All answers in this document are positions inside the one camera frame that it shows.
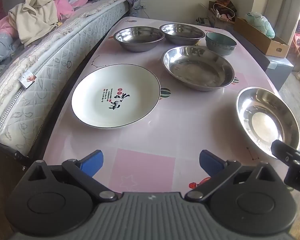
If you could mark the teal ceramic bowl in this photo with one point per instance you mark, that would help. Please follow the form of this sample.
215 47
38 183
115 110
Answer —
220 46

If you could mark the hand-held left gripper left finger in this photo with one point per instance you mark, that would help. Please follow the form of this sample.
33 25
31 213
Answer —
93 162

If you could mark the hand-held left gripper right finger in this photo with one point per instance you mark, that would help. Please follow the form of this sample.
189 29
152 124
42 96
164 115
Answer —
210 165

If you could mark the shallow steel plate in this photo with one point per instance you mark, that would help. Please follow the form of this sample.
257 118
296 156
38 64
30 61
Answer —
262 120

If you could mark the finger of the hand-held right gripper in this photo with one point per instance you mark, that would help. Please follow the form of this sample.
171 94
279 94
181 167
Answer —
295 157

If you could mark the large deep steel plate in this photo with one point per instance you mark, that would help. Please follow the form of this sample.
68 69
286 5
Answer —
197 67

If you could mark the white ceramic plate black print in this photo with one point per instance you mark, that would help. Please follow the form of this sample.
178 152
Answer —
90 105

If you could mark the open cardboard box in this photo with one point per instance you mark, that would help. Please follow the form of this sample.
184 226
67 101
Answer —
215 17

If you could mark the small steel bowl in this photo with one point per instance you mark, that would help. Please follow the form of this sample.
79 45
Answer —
137 36
182 31

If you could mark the long flat cardboard box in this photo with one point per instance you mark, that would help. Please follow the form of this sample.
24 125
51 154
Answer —
260 40

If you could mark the green plastic bag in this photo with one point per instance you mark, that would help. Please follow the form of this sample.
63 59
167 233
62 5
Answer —
263 23

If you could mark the cream garment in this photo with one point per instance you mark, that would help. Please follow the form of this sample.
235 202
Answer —
32 17

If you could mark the grey cabinet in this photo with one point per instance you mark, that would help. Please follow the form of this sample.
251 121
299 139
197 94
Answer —
277 67

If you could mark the bed with quilted mattress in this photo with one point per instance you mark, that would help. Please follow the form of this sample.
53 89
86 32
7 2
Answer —
52 80

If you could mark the cream curtain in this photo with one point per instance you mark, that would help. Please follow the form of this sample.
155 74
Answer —
277 0

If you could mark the dark brown bag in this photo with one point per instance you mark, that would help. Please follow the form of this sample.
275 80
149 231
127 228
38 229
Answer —
226 5

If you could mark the pile of clothes and bedding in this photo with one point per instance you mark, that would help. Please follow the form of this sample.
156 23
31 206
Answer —
65 5

